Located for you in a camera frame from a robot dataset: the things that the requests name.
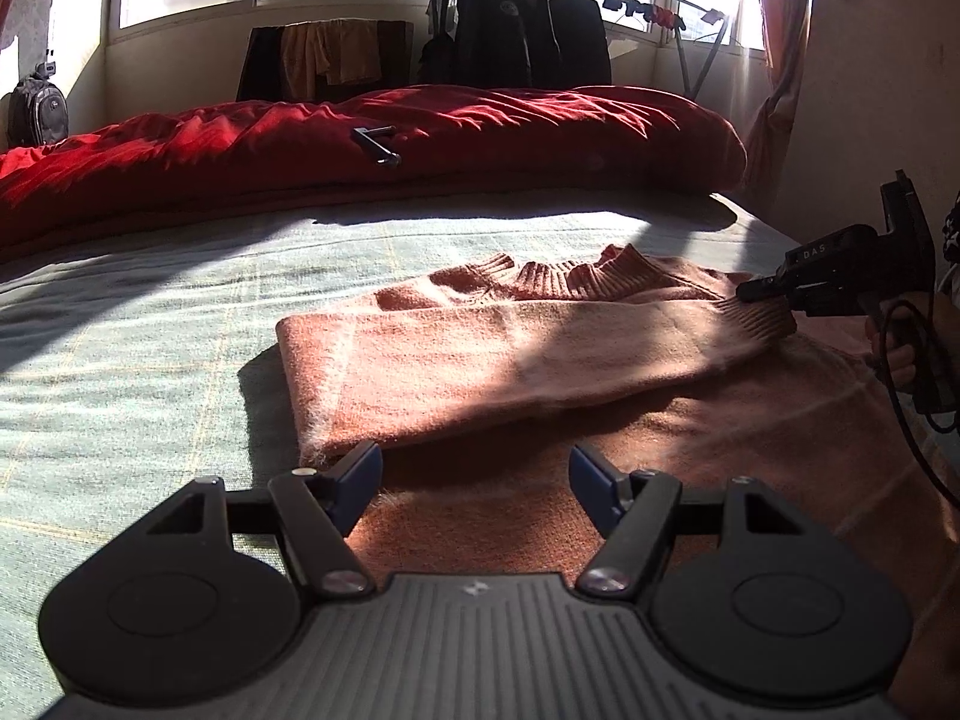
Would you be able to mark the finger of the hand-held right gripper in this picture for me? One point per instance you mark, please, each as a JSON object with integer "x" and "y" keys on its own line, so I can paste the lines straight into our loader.
{"x": 761, "y": 290}

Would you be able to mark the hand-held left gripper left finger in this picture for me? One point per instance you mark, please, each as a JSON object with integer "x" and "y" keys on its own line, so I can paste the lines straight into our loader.
{"x": 360, "y": 478}

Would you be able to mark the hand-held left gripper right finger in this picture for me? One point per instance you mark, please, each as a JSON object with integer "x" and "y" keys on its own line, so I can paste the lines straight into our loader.
{"x": 592, "y": 481}

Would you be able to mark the orange knit sweater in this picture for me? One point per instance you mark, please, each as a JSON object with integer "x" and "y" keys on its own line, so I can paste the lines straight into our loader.
{"x": 525, "y": 360}

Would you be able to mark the metal clothes drying rack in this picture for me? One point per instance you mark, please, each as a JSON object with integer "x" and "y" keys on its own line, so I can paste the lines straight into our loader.
{"x": 686, "y": 60}

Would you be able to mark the person's right hand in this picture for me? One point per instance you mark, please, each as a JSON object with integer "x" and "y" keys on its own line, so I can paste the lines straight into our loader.
{"x": 894, "y": 349}

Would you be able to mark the orange curtain beside drying rack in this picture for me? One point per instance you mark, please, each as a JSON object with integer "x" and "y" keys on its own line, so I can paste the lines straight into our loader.
{"x": 780, "y": 90}

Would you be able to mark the bed with green plaid sheet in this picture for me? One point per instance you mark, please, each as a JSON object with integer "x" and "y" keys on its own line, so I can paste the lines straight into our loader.
{"x": 112, "y": 405}

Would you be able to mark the row of small hanging socks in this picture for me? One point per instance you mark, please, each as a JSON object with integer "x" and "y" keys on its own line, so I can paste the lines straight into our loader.
{"x": 645, "y": 13}

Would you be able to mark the metal crank tool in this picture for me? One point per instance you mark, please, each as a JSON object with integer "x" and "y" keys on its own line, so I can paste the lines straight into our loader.
{"x": 379, "y": 146}

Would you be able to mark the red quilt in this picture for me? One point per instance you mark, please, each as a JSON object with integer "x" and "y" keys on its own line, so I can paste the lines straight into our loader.
{"x": 262, "y": 142}

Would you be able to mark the black jacket with round patch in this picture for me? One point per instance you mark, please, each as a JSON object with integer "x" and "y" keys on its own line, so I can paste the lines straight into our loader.
{"x": 491, "y": 26}

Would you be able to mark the orange hanging garment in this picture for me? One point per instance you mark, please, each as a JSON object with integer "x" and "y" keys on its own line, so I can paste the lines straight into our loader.
{"x": 337, "y": 52}

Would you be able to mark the black hanging garment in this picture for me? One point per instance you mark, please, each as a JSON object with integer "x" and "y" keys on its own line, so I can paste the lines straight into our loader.
{"x": 259, "y": 64}

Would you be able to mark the grey backpack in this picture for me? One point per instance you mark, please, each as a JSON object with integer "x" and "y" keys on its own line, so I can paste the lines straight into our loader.
{"x": 37, "y": 105}

